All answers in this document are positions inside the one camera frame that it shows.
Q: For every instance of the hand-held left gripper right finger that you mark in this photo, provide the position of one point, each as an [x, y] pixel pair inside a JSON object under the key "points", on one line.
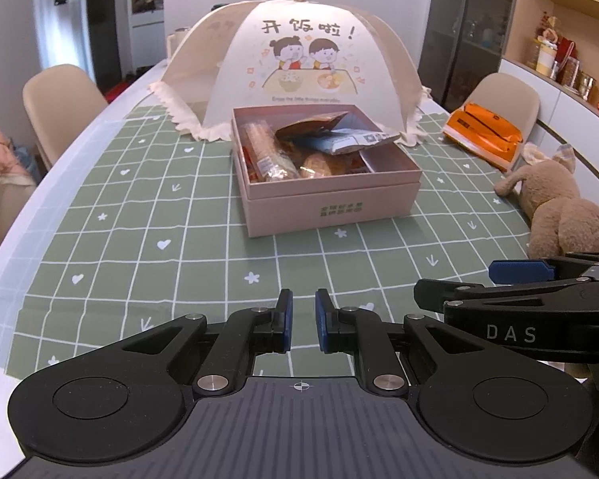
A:
{"points": [[322, 322]]}

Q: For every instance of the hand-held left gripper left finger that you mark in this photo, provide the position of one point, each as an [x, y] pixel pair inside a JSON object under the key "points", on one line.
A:
{"points": [[288, 322]]}

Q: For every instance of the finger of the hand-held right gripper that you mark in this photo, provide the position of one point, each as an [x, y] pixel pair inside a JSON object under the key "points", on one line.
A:
{"points": [[459, 294], [521, 271]]}

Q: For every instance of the pink cardboard box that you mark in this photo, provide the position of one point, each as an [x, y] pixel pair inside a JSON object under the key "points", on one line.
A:
{"points": [[329, 209]]}

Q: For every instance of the bread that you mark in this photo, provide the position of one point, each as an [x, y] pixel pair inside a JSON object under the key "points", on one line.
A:
{"points": [[324, 164]]}

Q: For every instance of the long biscuit packet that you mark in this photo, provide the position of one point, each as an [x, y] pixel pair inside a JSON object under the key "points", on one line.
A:
{"points": [[267, 152]]}

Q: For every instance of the blue snack packet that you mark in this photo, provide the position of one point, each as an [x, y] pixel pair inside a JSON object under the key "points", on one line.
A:
{"points": [[349, 142]]}

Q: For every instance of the brown plush toy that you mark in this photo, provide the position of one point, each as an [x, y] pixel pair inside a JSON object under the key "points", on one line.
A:
{"points": [[559, 199]]}

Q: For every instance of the orange bag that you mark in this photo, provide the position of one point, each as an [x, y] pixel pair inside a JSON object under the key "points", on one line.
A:
{"points": [[479, 129]]}

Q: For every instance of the white sideboard cabinet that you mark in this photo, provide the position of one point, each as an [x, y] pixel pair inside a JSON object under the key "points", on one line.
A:
{"points": [[554, 110]]}

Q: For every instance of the beige chair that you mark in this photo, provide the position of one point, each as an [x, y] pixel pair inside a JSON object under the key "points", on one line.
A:
{"points": [[60, 105], [504, 95]]}

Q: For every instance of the glass jar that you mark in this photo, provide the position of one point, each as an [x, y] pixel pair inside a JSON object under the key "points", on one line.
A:
{"points": [[571, 71], [585, 86]]}

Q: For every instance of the brown snack packet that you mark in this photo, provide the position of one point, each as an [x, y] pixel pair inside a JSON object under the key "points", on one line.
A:
{"points": [[312, 124]]}

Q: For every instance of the cream bottle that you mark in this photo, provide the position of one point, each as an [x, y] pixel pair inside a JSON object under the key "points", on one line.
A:
{"points": [[545, 58]]}

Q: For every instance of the small doll ornament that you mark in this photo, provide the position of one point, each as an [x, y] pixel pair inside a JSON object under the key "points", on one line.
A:
{"points": [[549, 27]]}

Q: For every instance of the dark glass cabinet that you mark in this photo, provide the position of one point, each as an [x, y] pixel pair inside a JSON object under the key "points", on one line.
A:
{"points": [[469, 30]]}

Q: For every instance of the printed mesh food cover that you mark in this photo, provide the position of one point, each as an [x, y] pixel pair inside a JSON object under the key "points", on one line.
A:
{"points": [[304, 60]]}

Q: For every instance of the pink cloth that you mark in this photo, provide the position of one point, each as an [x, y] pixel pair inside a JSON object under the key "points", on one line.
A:
{"points": [[0, 154]]}

